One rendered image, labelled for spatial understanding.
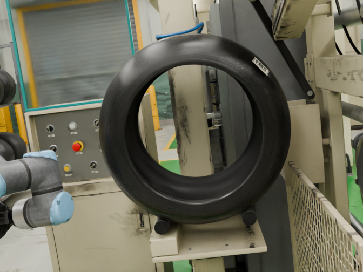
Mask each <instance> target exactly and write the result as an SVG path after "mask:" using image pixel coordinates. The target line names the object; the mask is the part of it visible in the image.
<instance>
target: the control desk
mask: <svg viewBox="0 0 363 272"><path fill-rule="evenodd" d="M101 105H102V103H94V104H86V105H77V106H69V107H60V108H52V109H47V110H38V111H30V112H26V113H24V115H25V121H26V127H27V130H28V136H29V143H30V148H31V152H37V151H47V150H52V151H54V152H55V154H56V158H57V160H58V167H59V171H60V177H61V180H62V184H63V189H64V191H65V192H68V193H69V194H70V195H71V196H72V198H73V202H74V211H73V215H72V217H71V219H70V220H69V221H68V222H66V223H62V224H59V225H56V226H55V225H52V226H45V230H46V237H47V240H48V246H49V252H50V257H51V263H52V270H53V272H174V268H173V261H171V262H160V263H152V256H151V250H150V243H149V240H150V237H151V233H152V230H153V226H154V222H155V219H156V216H154V215H152V214H150V213H149V212H147V211H145V210H143V209H142V208H140V207H139V206H137V205H136V204H135V203H134V202H133V201H131V200H130V199H129V198H128V197H127V196H126V195H125V194H124V193H123V192H122V190H121V189H120V188H119V187H118V186H117V184H116V183H115V181H114V179H113V178H112V176H111V174H110V172H109V170H108V168H107V166H106V164H105V161H104V158H103V155H102V151H101V148H100V142H99V130H98V126H99V114H100V108H101ZM138 126H139V132H140V136H141V139H142V142H143V144H144V146H145V148H146V149H147V151H148V152H149V154H150V155H151V156H152V157H153V158H154V159H155V161H156V162H157V163H159V159H158V151H157V143H156V136H155V131H154V123H153V115H152V108H151V100H150V93H145V94H144V96H143V99H142V102H141V105H140V108H139V115H138Z"/></svg>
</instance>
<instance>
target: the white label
mask: <svg viewBox="0 0 363 272"><path fill-rule="evenodd" d="M253 62H254V63H255V64H256V66H257V67H258V68H260V69H261V70H262V71H263V73H264V74H266V75H268V73H269V70H268V69H267V68H266V67H265V66H264V65H263V64H262V63H261V62H260V61H259V60H258V59H257V58H256V57H255V58H254V60H253Z"/></svg>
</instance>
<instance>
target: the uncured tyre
mask: <svg viewBox="0 0 363 272"><path fill-rule="evenodd" d="M255 57H256V58H257V59H258V60H259V61H260V62H261V63H262V64H263V65H264V66H265V67H266V68H267V69H268V70H269V73H268V75H266V74H264V73H263V71H262V70H261V69H260V68H258V67H257V66H256V64H255V63H254V62H253V60H254V58H255ZM183 65H205V66H210V67H214V68H216V69H220V70H222V71H224V72H226V73H227V74H229V75H230V76H231V77H233V78H234V79H235V80H236V81H237V82H238V83H239V85H240V86H241V87H242V88H243V90H244V91H245V93H246V95H247V97H248V100H249V102H250V105H251V110H252V131H251V135H250V138H249V141H248V143H247V145H246V147H245V149H244V151H243V152H242V154H241V155H240V156H239V157H238V159H237V160H236V161H235V162H233V163H232V164H231V165H229V166H228V167H227V168H225V169H224V170H222V171H220V172H217V173H214V174H211V175H207V176H198V177H192V176H184V175H179V174H176V173H174V172H171V171H169V170H168V169H166V168H164V167H163V166H161V165H160V164H159V163H157V162H156V161H155V159H154V158H153V157H152V156H151V155H150V154H149V152H148V151H147V149H146V148H145V146H144V144H143V142H142V139H141V136H140V132H139V126H138V115H139V108H140V105H141V102H142V99H143V96H144V94H145V93H146V91H147V89H148V88H149V87H150V85H151V84H152V83H153V82H154V81H155V80H156V79H157V78H158V77H159V76H161V75H162V74H163V73H165V72H166V71H168V70H170V69H172V68H175V67H177V66H183ZM98 130H99V142H100V148H101V151H102V155H103V158H104V161H105V164H106V166H107V168H108V170H109V172H110V174H111V176H112V178H113V179H114V181H115V183H116V184H117V186H118V187H119V188H120V189H121V190H122V192H123V193H124V194H125V195H126V196H127V197H128V198H129V199H130V200H131V201H133V202H134V203H135V204H136V205H137V206H139V207H140V208H142V209H143V210H145V211H147V212H149V213H150V214H152V215H154V216H157V217H159V218H162V219H164V220H168V221H172V222H176V223H183V224H191V225H198V224H206V223H213V222H218V221H222V220H225V219H228V218H231V217H233V216H235V215H237V214H239V213H241V212H243V211H245V210H246V209H248V208H250V207H251V206H252V205H254V204H255V203H256V202H257V201H258V200H260V199H261V198H262V197H263V196H264V195H265V194H266V192H267V191H268V190H269V189H270V188H271V186H272V185H273V184H274V182H275V181H276V179H277V177H278V176H279V174H280V172H281V170H282V168H283V166H284V163H285V161H286V158H287V155H288V150H289V147H290V141H291V116H290V110H289V106H288V103H287V99H286V96H285V94H284V91H283V89H282V87H281V85H280V83H279V82H278V80H277V78H276V76H275V75H274V73H273V72H272V71H271V70H270V68H269V67H268V66H267V65H266V64H265V63H264V62H263V61H262V60H261V59H260V58H259V57H258V56H257V55H255V54H254V53H253V52H252V51H250V50H249V49H247V48H246V47H244V46H242V45H240V44H238V43H236V42H234V41H232V40H229V39H226V38H223V37H219V36H215V35H209V34H204V33H185V34H180V35H174V36H170V37H166V38H165V40H161V41H159V42H157V43H154V44H153V43H151V44H149V45H148V46H146V47H144V48H142V49H141V50H139V51H138V52H137V53H135V54H134V55H133V56H132V57H131V58H129V59H128V60H127V61H126V62H125V63H124V64H123V66H122V67H121V68H120V69H119V70H118V72H117V73H116V74H115V76H114V77H113V79H112V80H111V83H110V84H109V86H108V88H107V90H106V92H105V96H104V98H103V102H102V105H101V108H100V114H99V126H98Z"/></svg>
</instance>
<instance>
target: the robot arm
mask: <svg viewBox="0 0 363 272"><path fill-rule="evenodd" d="M28 189H31V194H32V198H27V199H21V200H18V201H16V203H15V204H14V205H13V206H12V207H11V208H10V207H8V206H7V205H6V204H4V203H3V202H2V201H1V200H0V239H1V238H2V237H3V236H4V235H5V234H6V233H7V231H8V230H9V229H10V227H11V226H12V225H14V226H15V227H18V228H19V229H30V230H33V228H37V227H45V226H52V225H55V226H56V225H59V224H62V223H66V222H68V221H69V220H70V219H71V217H72V215H73V211H74V202H73V198H72V196H71V195H70V194H69V193H68V192H65V191H64V189H63V184H62V180H61V175H60V171H59V167H58V160H57V158H56V154H55V152H54V151H52V150H47V151H37V152H30V153H25V154H24V155H23V158H22V159H17V160H12V161H6V160H5V159H4V158H3V157H2V156H1V155H0V198H1V197H3V196H6V195H10V194H14V193H18V192H21V191H26V190H28Z"/></svg>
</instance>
